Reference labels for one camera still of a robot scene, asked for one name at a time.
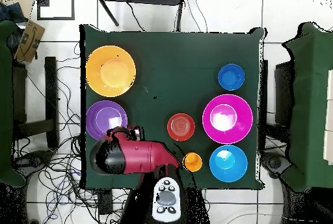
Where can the black stand foot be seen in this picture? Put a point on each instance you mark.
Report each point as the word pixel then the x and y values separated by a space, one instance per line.
pixel 33 160
pixel 275 162

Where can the small red bowl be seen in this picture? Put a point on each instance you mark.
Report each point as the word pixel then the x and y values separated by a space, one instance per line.
pixel 180 126

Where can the cardboard box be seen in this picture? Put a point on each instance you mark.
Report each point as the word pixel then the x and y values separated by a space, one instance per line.
pixel 30 40

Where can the large pink bowl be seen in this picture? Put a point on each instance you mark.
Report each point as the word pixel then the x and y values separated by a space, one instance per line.
pixel 227 118

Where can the black box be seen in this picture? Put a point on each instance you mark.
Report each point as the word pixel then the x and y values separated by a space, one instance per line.
pixel 283 91

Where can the medium sky blue bowl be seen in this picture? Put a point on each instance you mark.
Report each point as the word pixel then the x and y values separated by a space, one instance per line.
pixel 228 163

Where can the purple bowl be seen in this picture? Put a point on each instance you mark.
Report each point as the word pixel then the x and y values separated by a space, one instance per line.
pixel 104 117

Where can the large yellow bowl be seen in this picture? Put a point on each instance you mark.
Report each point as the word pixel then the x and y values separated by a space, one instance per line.
pixel 110 73

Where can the black power strip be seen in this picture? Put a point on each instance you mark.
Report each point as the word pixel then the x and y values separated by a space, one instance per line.
pixel 105 201

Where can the small dark blue bowl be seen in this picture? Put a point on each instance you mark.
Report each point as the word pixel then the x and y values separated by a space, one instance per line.
pixel 231 77

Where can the black square frame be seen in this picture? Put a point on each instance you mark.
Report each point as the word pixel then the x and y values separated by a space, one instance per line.
pixel 43 0

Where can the dark green tablecloth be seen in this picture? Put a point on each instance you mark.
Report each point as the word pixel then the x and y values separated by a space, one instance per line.
pixel 169 65

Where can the black floor stand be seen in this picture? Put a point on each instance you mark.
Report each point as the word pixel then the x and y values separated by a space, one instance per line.
pixel 50 99

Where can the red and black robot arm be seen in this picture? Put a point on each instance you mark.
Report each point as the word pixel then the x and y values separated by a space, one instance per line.
pixel 145 156

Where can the orange cup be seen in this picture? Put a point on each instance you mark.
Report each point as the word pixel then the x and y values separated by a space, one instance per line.
pixel 193 162

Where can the green covered side table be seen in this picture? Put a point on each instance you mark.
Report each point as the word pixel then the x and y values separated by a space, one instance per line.
pixel 309 104
pixel 5 104

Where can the blue cloth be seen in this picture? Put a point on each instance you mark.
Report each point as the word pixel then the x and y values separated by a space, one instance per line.
pixel 11 13

